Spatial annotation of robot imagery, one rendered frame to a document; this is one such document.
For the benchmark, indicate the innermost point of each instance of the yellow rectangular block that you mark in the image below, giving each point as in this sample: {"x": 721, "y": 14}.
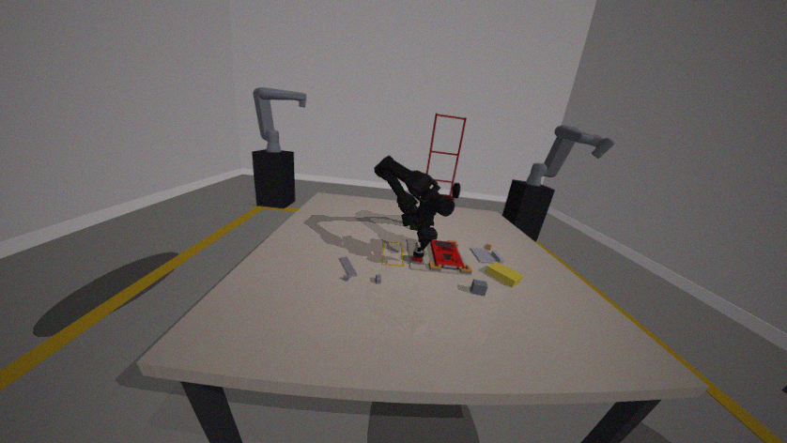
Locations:
{"x": 504, "y": 274}

